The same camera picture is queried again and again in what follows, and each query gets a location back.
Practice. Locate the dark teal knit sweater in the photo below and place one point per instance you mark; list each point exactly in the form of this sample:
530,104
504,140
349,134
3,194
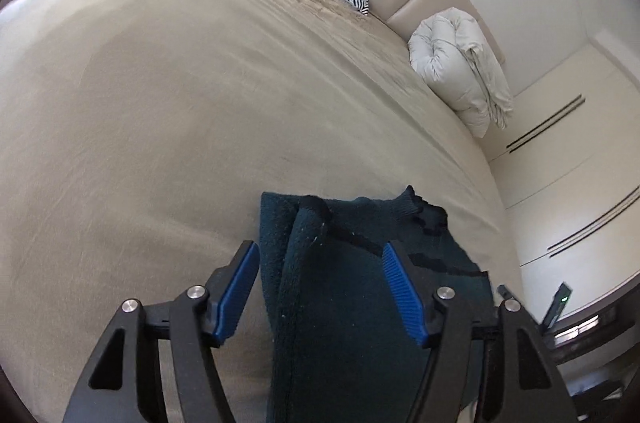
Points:
340,328

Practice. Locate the bed with beige sheet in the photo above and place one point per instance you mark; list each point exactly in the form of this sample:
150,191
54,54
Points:
150,128

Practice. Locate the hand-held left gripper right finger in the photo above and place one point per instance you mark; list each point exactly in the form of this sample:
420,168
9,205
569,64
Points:
405,298

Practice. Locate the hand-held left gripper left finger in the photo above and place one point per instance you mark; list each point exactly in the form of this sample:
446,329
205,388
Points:
235,293

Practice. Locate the white wardrobe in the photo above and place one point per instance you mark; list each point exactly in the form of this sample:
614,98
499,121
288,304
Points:
575,168

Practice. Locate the folded white duvet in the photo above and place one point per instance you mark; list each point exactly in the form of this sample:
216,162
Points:
460,63

